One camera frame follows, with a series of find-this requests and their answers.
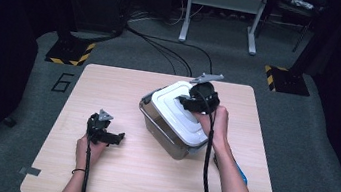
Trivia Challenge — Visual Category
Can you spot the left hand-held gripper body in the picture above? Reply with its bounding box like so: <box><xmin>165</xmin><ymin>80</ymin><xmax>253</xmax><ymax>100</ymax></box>
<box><xmin>84</xmin><ymin>107</ymin><xmax>116</xmax><ymax>147</ymax></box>

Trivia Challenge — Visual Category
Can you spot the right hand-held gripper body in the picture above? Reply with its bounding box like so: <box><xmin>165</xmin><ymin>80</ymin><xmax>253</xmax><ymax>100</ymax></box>
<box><xmin>185</xmin><ymin>70</ymin><xmax>225</xmax><ymax>117</ymax></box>

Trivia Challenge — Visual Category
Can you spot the white container lid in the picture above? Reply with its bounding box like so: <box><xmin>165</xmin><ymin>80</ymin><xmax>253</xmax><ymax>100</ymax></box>
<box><xmin>144</xmin><ymin>76</ymin><xmax>217</xmax><ymax>150</ymax></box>

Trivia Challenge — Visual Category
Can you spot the translucent grey storage container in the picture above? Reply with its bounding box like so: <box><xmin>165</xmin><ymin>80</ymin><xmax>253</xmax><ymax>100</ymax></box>
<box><xmin>131</xmin><ymin>86</ymin><xmax>209</xmax><ymax>164</ymax></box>

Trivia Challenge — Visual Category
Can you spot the person's left hand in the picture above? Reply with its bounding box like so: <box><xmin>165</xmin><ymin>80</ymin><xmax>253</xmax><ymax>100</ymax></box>
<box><xmin>72</xmin><ymin>135</ymin><xmax>109</xmax><ymax>174</ymax></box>

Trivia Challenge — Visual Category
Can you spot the person's right hand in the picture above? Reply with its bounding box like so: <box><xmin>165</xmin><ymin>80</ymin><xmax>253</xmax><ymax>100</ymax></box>
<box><xmin>188</xmin><ymin>101</ymin><xmax>237</xmax><ymax>154</ymax></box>

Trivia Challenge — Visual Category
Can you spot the black wrist band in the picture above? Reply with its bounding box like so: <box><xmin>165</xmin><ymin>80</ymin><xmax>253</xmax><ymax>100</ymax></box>
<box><xmin>71</xmin><ymin>167</ymin><xmax>86</xmax><ymax>177</ymax></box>

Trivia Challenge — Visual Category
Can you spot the grey tape piece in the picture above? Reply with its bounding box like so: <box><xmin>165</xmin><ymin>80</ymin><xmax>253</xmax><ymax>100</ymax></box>
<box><xmin>18</xmin><ymin>165</ymin><xmax>42</xmax><ymax>178</ymax></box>

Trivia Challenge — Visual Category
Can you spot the black stand base striped edge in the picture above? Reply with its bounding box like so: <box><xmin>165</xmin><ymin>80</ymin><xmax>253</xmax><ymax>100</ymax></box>
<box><xmin>261</xmin><ymin>64</ymin><xmax>314</xmax><ymax>97</ymax></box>
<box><xmin>44</xmin><ymin>35</ymin><xmax>97</xmax><ymax>69</ymax></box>

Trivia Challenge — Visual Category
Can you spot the small black floor object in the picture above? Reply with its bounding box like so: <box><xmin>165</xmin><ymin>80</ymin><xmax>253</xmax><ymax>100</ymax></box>
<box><xmin>2</xmin><ymin>115</ymin><xmax>18</xmax><ymax>129</ymax></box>

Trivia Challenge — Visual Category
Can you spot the white crumpled cloth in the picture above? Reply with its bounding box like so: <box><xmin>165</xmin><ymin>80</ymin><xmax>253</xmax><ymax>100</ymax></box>
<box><xmin>290</xmin><ymin>0</ymin><xmax>316</xmax><ymax>11</ymax></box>

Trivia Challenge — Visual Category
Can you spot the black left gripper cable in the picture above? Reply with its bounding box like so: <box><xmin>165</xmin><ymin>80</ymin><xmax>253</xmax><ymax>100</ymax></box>
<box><xmin>79</xmin><ymin>136</ymin><xmax>96</xmax><ymax>192</ymax></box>

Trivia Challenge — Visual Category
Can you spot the black floor cable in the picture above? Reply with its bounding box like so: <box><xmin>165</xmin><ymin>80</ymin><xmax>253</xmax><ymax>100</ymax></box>
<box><xmin>141</xmin><ymin>35</ymin><xmax>219</xmax><ymax>77</ymax></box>
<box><xmin>120</xmin><ymin>23</ymin><xmax>199</xmax><ymax>78</ymax></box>

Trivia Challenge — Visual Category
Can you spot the bundle of white cables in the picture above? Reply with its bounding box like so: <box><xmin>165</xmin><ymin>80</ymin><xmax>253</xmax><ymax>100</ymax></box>
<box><xmin>127</xmin><ymin>0</ymin><xmax>205</xmax><ymax>33</ymax></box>

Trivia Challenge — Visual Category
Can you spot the white desk frame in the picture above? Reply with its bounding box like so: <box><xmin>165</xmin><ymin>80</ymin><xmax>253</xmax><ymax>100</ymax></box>
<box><xmin>177</xmin><ymin>0</ymin><xmax>272</xmax><ymax>57</ymax></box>

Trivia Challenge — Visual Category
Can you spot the dark furniture frame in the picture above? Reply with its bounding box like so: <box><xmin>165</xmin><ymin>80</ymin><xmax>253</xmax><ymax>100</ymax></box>
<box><xmin>265</xmin><ymin>0</ymin><xmax>327</xmax><ymax>57</ymax></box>

